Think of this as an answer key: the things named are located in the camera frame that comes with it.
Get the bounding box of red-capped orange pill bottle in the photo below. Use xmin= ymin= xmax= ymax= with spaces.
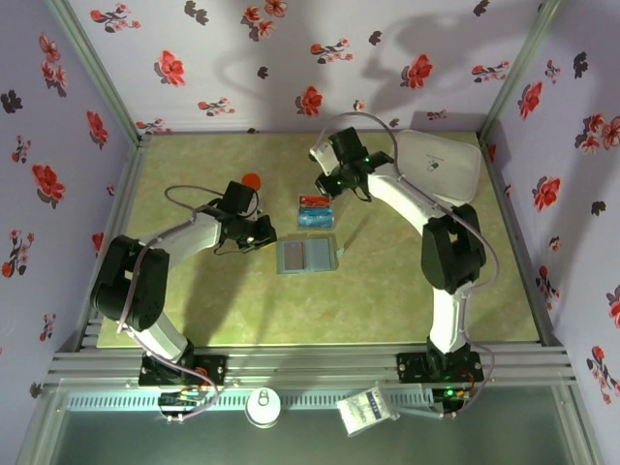
xmin=241 ymin=172 xmax=265 ymax=214

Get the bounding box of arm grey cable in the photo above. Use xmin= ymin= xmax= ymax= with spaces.
xmin=115 ymin=184 xmax=229 ymax=422
xmin=320 ymin=111 xmax=501 ymax=419

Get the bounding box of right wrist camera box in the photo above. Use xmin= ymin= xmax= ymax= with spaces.
xmin=308 ymin=139 xmax=341 ymax=178

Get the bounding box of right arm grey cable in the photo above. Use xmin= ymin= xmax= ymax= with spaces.
xmin=320 ymin=111 xmax=501 ymax=419

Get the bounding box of left arm grey cable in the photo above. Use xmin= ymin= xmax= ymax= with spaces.
xmin=115 ymin=184 xmax=229 ymax=422

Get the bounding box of white slotted cable duct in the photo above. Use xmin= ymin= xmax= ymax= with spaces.
xmin=65 ymin=392 xmax=440 ymax=412

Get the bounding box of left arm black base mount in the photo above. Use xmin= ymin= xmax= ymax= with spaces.
xmin=139 ymin=353 xmax=228 ymax=388

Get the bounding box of aluminium frame post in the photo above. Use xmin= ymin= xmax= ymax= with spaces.
xmin=478 ymin=0 xmax=569 ymax=141
xmin=46 ymin=0 xmax=149 ymax=146

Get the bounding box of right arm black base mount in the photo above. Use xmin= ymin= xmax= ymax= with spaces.
xmin=396 ymin=351 xmax=484 ymax=385

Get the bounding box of brown credit card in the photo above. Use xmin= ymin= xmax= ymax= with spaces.
xmin=281 ymin=240 xmax=307 ymax=272

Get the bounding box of grey-green card holder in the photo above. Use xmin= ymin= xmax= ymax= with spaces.
xmin=276 ymin=235 xmax=346 ymax=276

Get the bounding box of white label tag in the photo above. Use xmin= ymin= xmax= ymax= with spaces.
xmin=336 ymin=385 xmax=394 ymax=438

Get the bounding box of silver tin can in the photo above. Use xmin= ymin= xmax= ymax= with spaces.
xmin=245 ymin=387 xmax=283 ymax=429

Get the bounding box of white medicine box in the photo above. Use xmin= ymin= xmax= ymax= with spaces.
xmin=387 ymin=129 xmax=482 ymax=207

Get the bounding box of aluminium front frame rail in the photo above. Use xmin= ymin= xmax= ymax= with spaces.
xmin=46 ymin=343 xmax=578 ymax=388

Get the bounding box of aluminium side rail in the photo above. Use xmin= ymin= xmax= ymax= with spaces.
xmin=479 ymin=135 xmax=566 ymax=348
xmin=77 ymin=135 xmax=152 ymax=350

